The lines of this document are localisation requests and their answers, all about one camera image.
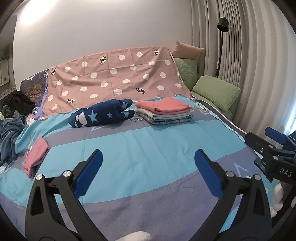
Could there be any folded pink garment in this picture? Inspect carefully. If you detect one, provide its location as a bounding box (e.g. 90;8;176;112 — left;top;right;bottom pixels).
23;136;50;178

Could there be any lower green pillow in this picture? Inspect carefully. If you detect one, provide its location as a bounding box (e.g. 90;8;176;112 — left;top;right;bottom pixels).
192;75;241;111

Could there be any white gloved right hand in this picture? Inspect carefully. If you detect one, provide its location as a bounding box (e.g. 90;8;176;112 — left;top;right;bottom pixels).
269;182;284;217

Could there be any upper green pillow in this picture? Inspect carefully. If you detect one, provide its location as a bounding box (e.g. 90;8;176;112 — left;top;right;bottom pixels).
174;58;198;90

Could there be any navy star plush blanket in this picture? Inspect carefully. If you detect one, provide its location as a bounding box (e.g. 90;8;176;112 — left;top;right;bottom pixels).
68;99;135;128

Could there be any blue grey geometric bedspread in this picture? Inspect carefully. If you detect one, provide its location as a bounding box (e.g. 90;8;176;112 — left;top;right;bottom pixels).
1;97;274;240

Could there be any black floor lamp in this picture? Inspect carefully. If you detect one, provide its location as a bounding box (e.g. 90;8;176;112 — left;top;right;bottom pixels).
215;17;229;78

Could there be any green pillow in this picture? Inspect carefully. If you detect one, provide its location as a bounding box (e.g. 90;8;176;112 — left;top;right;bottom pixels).
174;58;198;90
192;75;241;111

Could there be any tan pillow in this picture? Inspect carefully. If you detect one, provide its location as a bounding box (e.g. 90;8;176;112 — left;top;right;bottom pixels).
172;41;204;60

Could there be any pink long-sleeve bear shirt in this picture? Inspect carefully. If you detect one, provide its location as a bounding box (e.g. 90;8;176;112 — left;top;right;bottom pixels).
135;97;190;115

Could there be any dark patterned headboard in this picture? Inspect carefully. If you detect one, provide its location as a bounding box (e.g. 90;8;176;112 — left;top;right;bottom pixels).
20;69;48;107

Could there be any crumpled blue towel blanket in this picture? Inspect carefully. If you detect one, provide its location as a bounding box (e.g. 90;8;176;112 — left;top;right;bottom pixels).
1;114;26;166

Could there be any black clothes pile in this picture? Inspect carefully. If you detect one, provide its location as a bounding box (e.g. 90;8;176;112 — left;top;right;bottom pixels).
1;90;36;118

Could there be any grey pleated curtain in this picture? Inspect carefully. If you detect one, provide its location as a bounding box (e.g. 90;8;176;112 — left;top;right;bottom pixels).
191;1;295;136

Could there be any folded grey patterned clothes stack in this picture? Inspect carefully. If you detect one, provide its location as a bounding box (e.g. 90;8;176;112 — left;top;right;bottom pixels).
135;108;193;125

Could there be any pink polka dot sheet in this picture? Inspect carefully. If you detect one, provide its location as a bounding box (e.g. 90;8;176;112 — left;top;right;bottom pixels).
43;47;191;118

